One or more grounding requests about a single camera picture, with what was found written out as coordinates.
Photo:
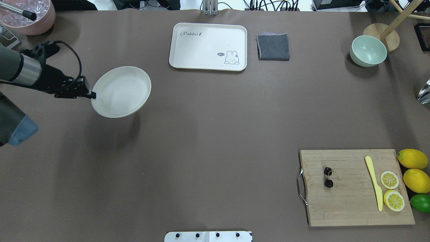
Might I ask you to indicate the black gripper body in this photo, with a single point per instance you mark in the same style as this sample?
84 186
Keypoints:
50 78

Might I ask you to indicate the beige round plate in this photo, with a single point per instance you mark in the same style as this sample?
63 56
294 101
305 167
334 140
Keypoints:
121 92

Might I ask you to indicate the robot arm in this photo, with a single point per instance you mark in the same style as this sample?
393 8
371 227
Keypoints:
28 69

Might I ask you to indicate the white rabbit tray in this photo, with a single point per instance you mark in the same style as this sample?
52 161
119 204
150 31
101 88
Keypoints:
208 47

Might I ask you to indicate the white cup rack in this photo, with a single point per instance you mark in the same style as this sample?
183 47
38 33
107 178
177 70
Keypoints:
7 38

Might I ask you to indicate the pink bowl with ice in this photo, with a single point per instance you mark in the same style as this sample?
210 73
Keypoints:
45 16

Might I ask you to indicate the grey folded cloth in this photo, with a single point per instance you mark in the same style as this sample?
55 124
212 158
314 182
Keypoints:
273 46

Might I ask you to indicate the bamboo cutting board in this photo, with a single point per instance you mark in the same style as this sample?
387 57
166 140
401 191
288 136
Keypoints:
351 201

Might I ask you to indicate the mint green bowl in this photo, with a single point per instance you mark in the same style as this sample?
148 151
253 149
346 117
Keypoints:
367 51

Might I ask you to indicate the wooden mug tree stand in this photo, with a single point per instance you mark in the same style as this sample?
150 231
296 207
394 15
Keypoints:
387 33

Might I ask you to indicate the yellow plastic knife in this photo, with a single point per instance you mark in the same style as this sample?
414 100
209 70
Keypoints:
378 190

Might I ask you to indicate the lemon half slice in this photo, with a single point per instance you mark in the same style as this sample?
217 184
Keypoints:
393 200
389 180

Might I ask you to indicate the whole yellow lemon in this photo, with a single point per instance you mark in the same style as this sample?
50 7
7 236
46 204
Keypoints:
412 159
417 181

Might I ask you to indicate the metal scoop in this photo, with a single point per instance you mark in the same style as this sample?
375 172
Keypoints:
424 94

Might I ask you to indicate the green lime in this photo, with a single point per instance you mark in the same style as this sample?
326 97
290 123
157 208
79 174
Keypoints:
421 202

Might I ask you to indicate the metal handle black tip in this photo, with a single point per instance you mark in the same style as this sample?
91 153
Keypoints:
27 14

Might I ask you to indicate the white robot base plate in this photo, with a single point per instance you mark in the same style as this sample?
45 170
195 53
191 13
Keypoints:
209 236

